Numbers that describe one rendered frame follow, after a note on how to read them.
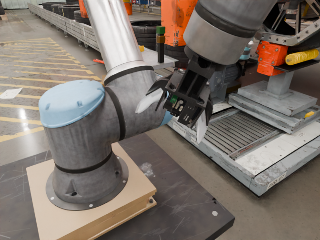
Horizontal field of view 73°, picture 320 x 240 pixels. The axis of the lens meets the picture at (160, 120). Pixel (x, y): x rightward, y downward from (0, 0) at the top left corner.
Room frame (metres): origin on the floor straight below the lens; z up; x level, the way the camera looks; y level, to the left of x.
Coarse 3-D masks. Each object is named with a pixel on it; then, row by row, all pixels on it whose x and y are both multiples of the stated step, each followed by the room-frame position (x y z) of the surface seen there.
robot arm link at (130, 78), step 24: (96, 0) 0.66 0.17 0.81; (120, 0) 0.69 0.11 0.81; (96, 24) 0.64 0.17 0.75; (120, 24) 0.63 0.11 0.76; (120, 48) 0.59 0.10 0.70; (120, 72) 0.54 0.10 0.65; (144, 72) 0.55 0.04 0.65; (120, 96) 0.49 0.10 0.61; (144, 120) 0.48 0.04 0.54; (168, 120) 0.54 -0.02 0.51
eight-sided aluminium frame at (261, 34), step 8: (312, 24) 1.12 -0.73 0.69; (256, 32) 1.36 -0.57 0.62; (264, 32) 1.35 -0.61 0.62; (304, 32) 1.14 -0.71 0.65; (312, 32) 1.11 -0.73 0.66; (264, 40) 1.31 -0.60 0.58; (272, 40) 1.27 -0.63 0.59; (280, 40) 1.23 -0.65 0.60; (288, 40) 1.20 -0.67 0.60; (296, 40) 1.16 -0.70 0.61; (304, 40) 1.18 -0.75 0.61
